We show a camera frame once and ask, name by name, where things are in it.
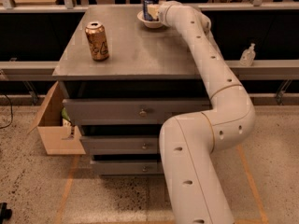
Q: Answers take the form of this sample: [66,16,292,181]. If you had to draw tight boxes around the grey drawer cabinet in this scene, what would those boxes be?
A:
[53,6,209,162]

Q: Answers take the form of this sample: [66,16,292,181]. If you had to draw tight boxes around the grey drawer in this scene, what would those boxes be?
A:
[63,98,211,125]
[80,135,159,155]
[90,160,164,175]

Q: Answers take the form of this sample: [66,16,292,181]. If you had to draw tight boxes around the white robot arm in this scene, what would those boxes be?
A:
[159,1,255,224]

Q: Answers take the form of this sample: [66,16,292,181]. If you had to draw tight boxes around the gold soda can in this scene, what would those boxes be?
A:
[85,21,109,61]

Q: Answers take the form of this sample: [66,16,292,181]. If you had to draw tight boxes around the open cardboard box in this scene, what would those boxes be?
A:
[28,82,85,155]

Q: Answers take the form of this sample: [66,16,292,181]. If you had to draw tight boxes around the blue pepsi can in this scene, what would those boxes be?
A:
[143,0,159,21]

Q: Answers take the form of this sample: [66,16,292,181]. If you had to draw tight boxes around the top grey drawer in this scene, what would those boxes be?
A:
[63,98,211,125]

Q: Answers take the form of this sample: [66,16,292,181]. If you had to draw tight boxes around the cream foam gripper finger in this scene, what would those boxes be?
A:
[147,5,160,21]

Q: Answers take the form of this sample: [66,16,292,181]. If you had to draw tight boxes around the clear sanitizer pump bottle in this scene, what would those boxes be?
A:
[240,43,256,66]

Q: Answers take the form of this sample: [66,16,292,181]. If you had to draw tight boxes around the black cable on floor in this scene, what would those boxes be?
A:
[0,91,14,130]

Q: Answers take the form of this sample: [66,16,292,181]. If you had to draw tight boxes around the grey metal rail shelf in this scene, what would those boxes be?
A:
[1,60,299,81]

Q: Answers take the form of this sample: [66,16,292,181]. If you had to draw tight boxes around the bottom grey drawer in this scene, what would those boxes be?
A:
[90,160,164,175]

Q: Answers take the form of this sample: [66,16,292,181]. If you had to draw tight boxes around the black object on floor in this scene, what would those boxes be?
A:
[0,203,12,224]

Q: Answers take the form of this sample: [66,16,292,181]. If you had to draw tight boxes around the middle grey drawer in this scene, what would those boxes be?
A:
[80,135,159,155]

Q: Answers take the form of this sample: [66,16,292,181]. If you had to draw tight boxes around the white paper bowl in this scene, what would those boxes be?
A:
[137,11,164,29]

